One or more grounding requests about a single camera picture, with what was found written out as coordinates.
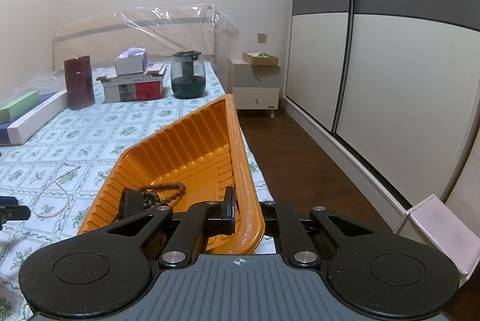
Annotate white pearl necklace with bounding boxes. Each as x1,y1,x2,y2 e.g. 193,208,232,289
32,162,82,220

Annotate orange plastic tray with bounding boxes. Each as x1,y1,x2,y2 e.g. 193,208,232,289
78,94,265,254

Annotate reddish brown bead necklace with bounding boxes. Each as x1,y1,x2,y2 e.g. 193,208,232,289
136,180,187,212

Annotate white and blue long box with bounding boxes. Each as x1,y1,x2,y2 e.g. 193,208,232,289
0,91,68,147

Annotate green box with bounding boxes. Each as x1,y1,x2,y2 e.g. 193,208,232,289
0,91,40,123

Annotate white bedside cabinet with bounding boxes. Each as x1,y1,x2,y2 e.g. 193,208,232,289
228,59,281,119

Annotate dark brown cylindrical canister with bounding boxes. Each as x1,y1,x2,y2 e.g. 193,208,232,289
64,55,95,110

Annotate wooden tray on cabinet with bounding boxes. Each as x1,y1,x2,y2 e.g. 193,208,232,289
242,52,279,66

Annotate white chair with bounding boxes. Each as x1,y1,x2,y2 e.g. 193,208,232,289
396,194,479,288

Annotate white tissue box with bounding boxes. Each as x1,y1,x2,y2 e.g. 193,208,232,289
115,47,147,76

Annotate sliding wardrobe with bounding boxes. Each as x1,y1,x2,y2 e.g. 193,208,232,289
285,0,479,208

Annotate plastic wrapped headboard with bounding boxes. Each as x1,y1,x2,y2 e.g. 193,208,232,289
0,4,241,104

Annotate wall socket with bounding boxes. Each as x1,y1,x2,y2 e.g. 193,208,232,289
257,33,268,43

